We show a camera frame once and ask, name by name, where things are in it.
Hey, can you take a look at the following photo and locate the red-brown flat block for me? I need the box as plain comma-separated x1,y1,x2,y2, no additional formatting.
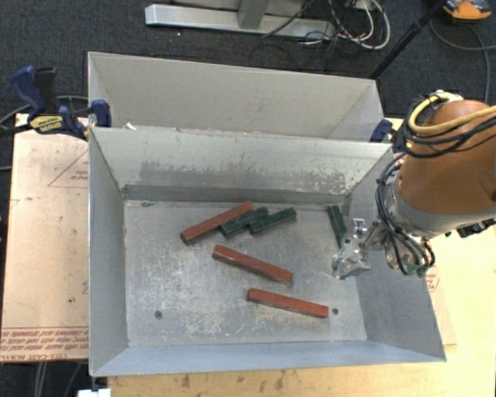
209,243,296,287
245,287,331,321
179,196,255,249

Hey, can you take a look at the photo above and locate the dark green flat block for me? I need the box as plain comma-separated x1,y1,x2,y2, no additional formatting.
218,204,271,241
247,205,298,239
325,203,350,249

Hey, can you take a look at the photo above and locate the grey metal bin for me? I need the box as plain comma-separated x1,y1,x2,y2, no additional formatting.
70,51,463,396

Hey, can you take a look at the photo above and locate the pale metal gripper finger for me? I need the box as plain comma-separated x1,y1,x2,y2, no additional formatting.
350,217,371,243
330,242,373,282

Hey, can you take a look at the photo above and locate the brown cardboard board red print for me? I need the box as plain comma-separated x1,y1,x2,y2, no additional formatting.
0,112,470,388

